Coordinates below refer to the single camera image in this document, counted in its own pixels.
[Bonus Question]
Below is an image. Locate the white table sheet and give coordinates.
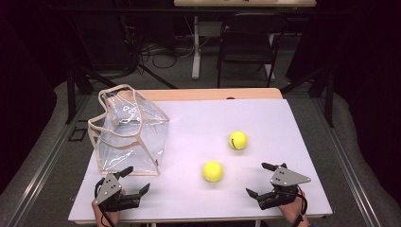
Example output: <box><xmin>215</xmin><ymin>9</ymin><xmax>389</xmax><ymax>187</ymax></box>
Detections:
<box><xmin>67</xmin><ymin>98</ymin><xmax>334</xmax><ymax>222</ymax></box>

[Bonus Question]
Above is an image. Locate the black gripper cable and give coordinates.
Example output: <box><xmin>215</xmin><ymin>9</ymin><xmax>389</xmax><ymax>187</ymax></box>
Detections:
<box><xmin>94</xmin><ymin>178</ymin><xmax>117</xmax><ymax>227</ymax></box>
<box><xmin>291</xmin><ymin>192</ymin><xmax>308</xmax><ymax>227</ymax></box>

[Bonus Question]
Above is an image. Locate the clear plastic tote bag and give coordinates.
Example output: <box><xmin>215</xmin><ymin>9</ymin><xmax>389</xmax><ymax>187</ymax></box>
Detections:
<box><xmin>87</xmin><ymin>83</ymin><xmax>171</xmax><ymax>177</ymax></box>

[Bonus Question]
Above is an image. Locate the black metal stand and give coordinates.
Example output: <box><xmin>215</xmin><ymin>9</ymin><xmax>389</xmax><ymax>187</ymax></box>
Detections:
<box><xmin>64</xmin><ymin>12</ymin><xmax>96</xmax><ymax>125</ymax></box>
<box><xmin>280</xmin><ymin>67</ymin><xmax>336</xmax><ymax>129</ymax></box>

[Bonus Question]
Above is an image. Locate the person's right hand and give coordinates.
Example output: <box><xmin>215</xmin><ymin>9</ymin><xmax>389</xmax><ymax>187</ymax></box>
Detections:
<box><xmin>278</xmin><ymin>188</ymin><xmax>312</xmax><ymax>227</ymax></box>

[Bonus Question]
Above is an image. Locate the yellow tennis ball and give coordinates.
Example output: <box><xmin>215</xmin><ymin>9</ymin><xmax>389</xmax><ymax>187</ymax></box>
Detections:
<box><xmin>228</xmin><ymin>130</ymin><xmax>249</xmax><ymax>151</ymax></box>
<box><xmin>201</xmin><ymin>160</ymin><xmax>224</xmax><ymax>183</ymax></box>

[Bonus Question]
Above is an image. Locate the wooden table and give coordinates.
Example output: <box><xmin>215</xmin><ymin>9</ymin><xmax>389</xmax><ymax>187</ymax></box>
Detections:
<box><xmin>67</xmin><ymin>87</ymin><xmax>334</xmax><ymax>225</ymax></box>

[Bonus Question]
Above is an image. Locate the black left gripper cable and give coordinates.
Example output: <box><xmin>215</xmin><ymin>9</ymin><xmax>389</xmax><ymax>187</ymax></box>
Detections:
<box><xmin>94</xmin><ymin>178</ymin><xmax>117</xmax><ymax>227</ymax></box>

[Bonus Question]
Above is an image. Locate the white desk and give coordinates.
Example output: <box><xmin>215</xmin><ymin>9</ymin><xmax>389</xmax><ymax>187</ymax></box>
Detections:
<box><xmin>173</xmin><ymin>0</ymin><xmax>317</xmax><ymax>80</ymax></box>

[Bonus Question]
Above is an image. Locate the black square floor frame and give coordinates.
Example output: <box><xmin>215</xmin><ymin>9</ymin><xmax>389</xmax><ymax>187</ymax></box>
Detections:
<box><xmin>68</xmin><ymin>127</ymin><xmax>88</xmax><ymax>143</ymax></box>

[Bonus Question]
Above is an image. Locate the tangle of floor cables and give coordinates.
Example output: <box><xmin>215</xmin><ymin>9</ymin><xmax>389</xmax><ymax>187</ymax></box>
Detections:
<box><xmin>138</xmin><ymin>18</ymin><xmax>212</xmax><ymax>70</ymax></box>

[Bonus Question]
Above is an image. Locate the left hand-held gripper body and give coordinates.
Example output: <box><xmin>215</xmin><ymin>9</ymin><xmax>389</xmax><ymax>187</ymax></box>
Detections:
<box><xmin>94</xmin><ymin>171</ymin><xmax>142</xmax><ymax>213</ymax></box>

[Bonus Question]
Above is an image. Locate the black folding chair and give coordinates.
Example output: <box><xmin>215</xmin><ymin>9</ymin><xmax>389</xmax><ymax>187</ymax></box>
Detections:
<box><xmin>216</xmin><ymin>12</ymin><xmax>289</xmax><ymax>89</ymax></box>

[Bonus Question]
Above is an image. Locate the dark curtain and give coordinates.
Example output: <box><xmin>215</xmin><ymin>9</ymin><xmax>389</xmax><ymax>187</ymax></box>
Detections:
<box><xmin>334</xmin><ymin>0</ymin><xmax>401</xmax><ymax>202</ymax></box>
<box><xmin>0</xmin><ymin>0</ymin><xmax>69</xmax><ymax>193</ymax></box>

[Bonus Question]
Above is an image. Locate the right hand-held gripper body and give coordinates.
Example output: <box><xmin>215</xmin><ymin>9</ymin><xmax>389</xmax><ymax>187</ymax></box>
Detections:
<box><xmin>255</xmin><ymin>166</ymin><xmax>312</xmax><ymax>211</ymax></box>

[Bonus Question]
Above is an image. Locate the aluminium floor rail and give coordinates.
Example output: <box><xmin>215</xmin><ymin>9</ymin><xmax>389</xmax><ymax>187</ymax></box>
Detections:
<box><xmin>3</xmin><ymin>94</ymin><xmax>93</xmax><ymax>227</ymax></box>
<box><xmin>311</xmin><ymin>97</ymin><xmax>382</xmax><ymax>227</ymax></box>

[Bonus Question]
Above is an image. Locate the person's left hand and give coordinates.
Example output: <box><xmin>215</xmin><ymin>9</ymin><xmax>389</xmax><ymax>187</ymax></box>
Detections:
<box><xmin>91</xmin><ymin>198</ymin><xmax>123</xmax><ymax>227</ymax></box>

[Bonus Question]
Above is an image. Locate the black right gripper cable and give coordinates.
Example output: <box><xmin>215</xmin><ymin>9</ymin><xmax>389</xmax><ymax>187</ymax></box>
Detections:
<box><xmin>291</xmin><ymin>192</ymin><xmax>308</xmax><ymax>227</ymax></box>

